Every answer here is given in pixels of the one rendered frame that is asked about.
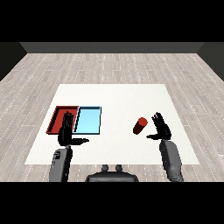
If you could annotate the light blue shallow open box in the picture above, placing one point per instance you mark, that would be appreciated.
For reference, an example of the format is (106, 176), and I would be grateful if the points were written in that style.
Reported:
(87, 120)

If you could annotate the small red can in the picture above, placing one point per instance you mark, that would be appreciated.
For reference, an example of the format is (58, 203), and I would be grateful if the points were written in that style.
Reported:
(140, 125)

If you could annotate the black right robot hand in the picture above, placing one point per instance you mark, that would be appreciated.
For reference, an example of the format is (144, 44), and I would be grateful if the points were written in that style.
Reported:
(163, 130)

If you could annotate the red shallow open box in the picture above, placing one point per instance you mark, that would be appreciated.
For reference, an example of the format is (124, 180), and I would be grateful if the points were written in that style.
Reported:
(59, 119)

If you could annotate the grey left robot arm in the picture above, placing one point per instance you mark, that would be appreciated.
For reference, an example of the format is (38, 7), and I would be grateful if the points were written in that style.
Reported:
(60, 165)

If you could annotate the dark grey robot body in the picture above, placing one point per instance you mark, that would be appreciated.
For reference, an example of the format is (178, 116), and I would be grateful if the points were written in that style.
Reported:
(112, 175)

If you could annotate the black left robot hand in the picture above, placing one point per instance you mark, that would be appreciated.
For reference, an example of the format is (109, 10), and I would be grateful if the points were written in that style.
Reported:
(65, 134)

